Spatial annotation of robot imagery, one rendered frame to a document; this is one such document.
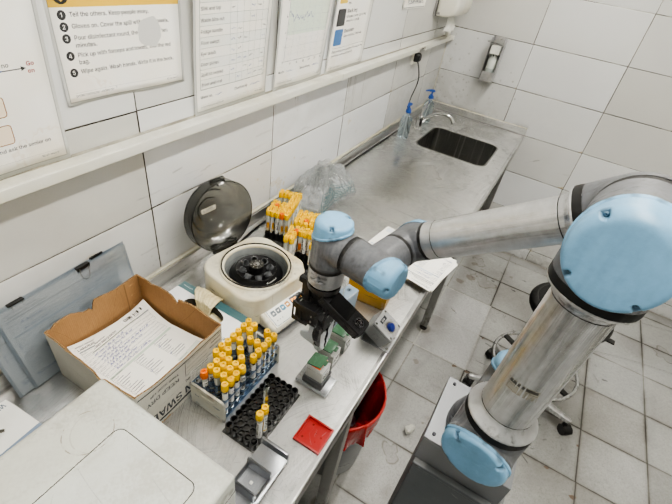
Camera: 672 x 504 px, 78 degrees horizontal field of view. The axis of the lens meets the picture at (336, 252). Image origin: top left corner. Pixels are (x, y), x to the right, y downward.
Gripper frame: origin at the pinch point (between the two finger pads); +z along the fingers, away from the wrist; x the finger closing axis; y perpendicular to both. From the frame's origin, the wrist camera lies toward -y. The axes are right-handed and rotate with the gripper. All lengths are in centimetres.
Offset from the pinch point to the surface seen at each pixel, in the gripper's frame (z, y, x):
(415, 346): 101, -10, -109
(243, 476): 9.2, -0.8, 29.2
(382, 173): 13, 36, -119
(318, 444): 13.0, -9.1, 13.7
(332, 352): 7.0, -0.6, -5.6
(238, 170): -11, 56, -37
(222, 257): 1.3, 40.7, -11.8
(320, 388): 10.9, -2.6, 2.6
